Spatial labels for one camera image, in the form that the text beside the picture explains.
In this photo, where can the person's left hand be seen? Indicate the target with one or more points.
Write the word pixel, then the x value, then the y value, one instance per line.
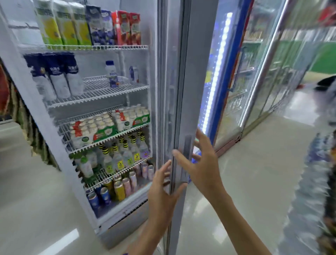
pixel 162 202

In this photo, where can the strawberry print drink carton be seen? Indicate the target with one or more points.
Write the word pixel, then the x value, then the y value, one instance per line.
pixel 135 29
pixel 115 29
pixel 124 26

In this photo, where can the small blue carton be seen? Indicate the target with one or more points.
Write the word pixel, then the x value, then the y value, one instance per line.
pixel 134 74

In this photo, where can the row of striped cap bottles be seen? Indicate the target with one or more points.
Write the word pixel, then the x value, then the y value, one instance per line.
pixel 118 160

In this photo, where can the blue-capped bottle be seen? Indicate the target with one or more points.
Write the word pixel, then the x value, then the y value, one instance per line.
pixel 111 73

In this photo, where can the person's right hand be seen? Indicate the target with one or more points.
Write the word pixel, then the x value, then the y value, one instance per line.
pixel 207 170

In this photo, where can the person's left forearm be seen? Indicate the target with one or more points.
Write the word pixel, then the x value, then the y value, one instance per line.
pixel 143 243

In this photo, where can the glass fridge door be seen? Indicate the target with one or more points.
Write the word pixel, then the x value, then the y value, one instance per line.
pixel 199 78

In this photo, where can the pack of small white bottles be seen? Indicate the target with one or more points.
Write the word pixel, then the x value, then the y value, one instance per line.
pixel 131 117
pixel 89 131

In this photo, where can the stack of flattened cardboard boxes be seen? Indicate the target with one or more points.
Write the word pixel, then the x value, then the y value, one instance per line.
pixel 39 136

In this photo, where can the white LED light strip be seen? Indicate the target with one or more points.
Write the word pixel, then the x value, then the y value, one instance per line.
pixel 218 71

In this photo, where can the blueberry print drink carton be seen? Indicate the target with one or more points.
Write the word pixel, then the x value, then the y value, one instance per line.
pixel 108 26
pixel 94 26

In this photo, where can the green label clear bottles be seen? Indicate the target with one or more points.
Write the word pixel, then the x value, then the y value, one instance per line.
pixel 85 166

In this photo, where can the person's right forearm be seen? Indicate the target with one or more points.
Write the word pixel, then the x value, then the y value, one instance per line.
pixel 236 228

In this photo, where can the white display refrigerator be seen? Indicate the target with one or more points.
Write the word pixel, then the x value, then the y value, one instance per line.
pixel 136 31

